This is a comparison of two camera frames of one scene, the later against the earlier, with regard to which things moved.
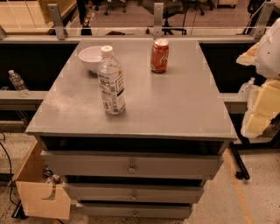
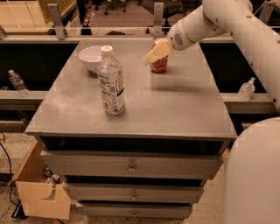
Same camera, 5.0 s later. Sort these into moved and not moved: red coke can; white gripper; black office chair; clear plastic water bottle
Moved: white gripper
Not moved: clear plastic water bottle; black office chair; red coke can
